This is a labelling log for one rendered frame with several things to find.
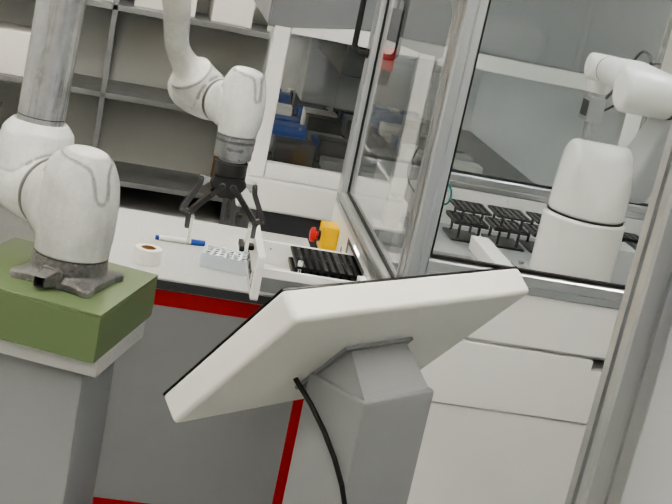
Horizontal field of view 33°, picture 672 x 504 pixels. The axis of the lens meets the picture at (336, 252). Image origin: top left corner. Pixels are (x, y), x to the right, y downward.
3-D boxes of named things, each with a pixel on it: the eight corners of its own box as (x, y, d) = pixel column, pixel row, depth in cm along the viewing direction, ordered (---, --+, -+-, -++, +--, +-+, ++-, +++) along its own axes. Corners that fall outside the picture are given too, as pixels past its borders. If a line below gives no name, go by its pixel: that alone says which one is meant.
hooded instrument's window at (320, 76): (244, 173, 352) (271, 26, 341) (230, 88, 522) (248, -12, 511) (593, 233, 371) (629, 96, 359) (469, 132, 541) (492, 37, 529)
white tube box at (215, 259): (198, 266, 300) (201, 252, 299) (204, 258, 308) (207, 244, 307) (244, 276, 300) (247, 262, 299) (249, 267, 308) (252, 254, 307)
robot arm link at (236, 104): (269, 141, 263) (233, 126, 272) (281, 74, 259) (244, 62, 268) (233, 140, 256) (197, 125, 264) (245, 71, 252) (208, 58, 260)
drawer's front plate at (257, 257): (249, 300, 263) (258, 255, 260) (245, 263, 290) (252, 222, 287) (257, 301, 263) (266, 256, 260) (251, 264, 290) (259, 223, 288)
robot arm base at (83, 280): (-5, 279, 228) (-1, 253, 227) (49, 257, 249) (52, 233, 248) (78, 304, 225) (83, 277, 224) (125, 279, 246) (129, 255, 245)
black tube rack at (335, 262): (291, 292, 269) (296, 266, 267) (285, 269, 286) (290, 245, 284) (382, 306, 273) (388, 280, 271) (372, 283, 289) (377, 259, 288)
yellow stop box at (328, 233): (316, 251, 307) (321, 226, 305) (313, 244, 314) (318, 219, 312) (334, 254, 308) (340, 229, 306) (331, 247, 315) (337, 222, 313)
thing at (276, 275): (258, 293, 264) (263, 268, 262) (253, 261, 288) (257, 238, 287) (425, 319, 270) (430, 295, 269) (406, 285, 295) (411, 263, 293)
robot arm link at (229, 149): (257, 142, 259) (252, 167, 261) (255, 134, 268) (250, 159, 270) (217, 135, 258) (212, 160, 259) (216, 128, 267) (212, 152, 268)
